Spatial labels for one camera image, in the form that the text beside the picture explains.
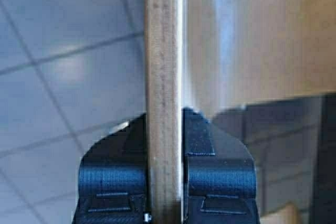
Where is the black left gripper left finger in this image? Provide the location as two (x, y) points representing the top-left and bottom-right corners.
(72, 114), (148, 223)

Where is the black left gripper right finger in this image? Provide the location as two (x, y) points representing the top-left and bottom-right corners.
(182, 108), (259, 223)

